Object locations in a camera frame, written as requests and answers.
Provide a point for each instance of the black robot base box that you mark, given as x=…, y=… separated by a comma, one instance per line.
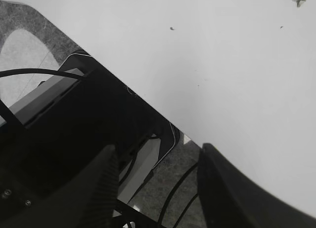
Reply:
x=99, y=110

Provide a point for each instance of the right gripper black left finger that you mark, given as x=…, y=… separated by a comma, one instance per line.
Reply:
x=87, y=201

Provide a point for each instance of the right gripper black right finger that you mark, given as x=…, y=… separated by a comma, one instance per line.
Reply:
x=231, y=200

